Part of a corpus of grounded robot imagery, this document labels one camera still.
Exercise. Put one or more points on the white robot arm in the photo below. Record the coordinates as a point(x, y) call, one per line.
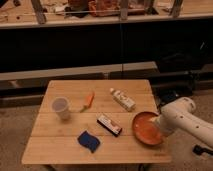
point(179, 114)

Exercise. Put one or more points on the white bottle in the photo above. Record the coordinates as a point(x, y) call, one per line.
point(125, 101)

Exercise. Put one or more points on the wooden workbench in background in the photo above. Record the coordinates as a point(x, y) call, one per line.
point(45, 13)

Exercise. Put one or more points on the black and white box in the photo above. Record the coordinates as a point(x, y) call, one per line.
point(109, 124)

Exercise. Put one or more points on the orange ceramic bowl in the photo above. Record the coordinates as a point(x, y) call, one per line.
point(145, 130)

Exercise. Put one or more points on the translucent plastic cup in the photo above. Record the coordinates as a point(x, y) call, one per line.
point(60, 106)

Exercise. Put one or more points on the wooden folding table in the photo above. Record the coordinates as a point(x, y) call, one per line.
point(54, 141)

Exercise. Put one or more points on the blue sponge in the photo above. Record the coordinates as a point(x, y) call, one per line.
point(89, 141)

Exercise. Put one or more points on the black object on floor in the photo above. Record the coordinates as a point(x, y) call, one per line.
point(200, 150)

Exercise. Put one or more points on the orange toy carrot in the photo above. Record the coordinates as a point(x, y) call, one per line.
point(88, 102)

